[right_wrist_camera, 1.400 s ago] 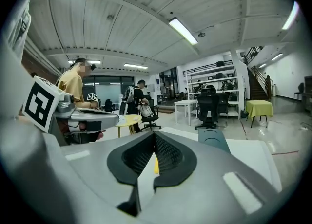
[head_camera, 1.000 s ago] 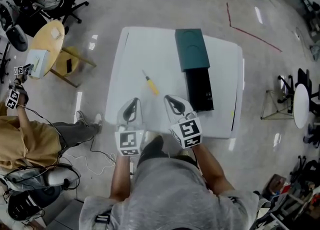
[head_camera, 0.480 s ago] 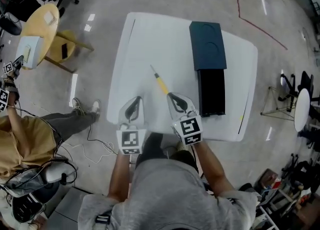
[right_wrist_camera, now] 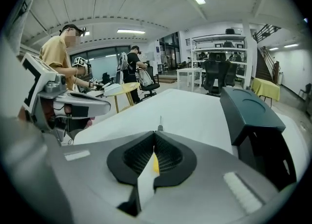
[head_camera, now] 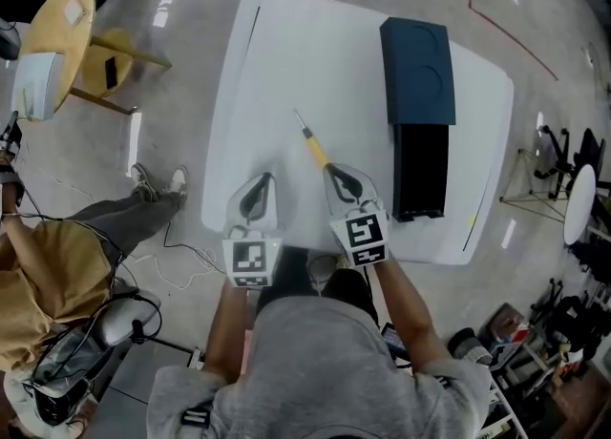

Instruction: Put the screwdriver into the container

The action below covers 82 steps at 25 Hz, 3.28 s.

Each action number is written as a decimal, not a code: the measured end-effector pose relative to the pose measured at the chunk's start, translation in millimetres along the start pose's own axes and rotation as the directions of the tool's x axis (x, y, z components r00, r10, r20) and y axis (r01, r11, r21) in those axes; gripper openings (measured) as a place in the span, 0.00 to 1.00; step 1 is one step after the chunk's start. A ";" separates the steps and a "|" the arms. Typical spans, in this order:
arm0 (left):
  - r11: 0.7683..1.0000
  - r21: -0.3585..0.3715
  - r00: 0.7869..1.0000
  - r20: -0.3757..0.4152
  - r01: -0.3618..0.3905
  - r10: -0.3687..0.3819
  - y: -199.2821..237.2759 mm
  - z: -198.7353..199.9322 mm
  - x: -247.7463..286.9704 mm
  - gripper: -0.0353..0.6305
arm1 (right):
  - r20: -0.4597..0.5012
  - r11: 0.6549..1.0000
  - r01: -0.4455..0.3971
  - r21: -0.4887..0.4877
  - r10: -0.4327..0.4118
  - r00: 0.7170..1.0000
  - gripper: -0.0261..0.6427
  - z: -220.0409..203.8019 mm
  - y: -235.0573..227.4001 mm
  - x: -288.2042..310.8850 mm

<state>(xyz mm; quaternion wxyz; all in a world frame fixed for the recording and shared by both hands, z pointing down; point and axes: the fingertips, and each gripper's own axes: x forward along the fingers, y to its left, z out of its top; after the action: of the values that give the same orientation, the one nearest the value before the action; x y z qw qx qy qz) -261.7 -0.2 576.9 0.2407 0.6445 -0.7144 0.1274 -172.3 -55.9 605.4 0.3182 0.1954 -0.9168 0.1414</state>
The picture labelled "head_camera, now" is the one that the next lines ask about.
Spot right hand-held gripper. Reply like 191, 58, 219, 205
323, 164, 391, 268

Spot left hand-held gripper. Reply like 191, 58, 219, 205
221, 172, 284, 290

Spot yellow-handled screwdriver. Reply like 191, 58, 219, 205
292, 108, 335, 174

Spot dark green drawer box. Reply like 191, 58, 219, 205
379, 16, 457, 224

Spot person's right forearm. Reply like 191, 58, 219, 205
369, 258, 453, 376

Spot person's left forearm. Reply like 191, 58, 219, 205
202, 279, 252, 386

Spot white cardboard box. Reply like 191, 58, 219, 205
11, 52, 66, 121

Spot person's black trousers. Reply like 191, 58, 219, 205
260, 248, 378, 328

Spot person's shoe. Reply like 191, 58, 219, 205
307, 255, 352, 295

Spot small lit screen device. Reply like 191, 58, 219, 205
381, 322, 407, 352

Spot person's grey shirt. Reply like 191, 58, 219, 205
145, 296, 493, 439

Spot white and black swivel chair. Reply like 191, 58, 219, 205
28, 279, 163, 429

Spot grey ribbed round object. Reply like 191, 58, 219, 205
448, 326, 493, 366

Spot round white table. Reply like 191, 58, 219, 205
562, 163, 598, 246

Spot red floor tape line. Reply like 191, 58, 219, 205
465, 0, 559, 81

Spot white shelf rack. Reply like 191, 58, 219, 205
486, 322, 611, 439

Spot black chair base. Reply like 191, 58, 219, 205
529, 279, 611, 352

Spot round wooden side table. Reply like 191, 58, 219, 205
11, 0, 173, 118

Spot small white paper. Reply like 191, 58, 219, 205
63, 0, 87, 26

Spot white floor cable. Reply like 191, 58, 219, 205
136, 245, 225, 291

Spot wire frame stand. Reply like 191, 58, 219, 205
498, 148, 574, 223

